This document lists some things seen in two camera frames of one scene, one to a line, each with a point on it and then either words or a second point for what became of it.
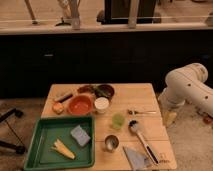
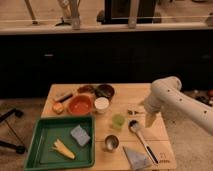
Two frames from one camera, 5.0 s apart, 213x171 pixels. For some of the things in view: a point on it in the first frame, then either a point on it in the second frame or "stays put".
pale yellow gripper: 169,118 → 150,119
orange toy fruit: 57,107 stays put
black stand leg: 15,147 stays put
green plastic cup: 117,121 stays put
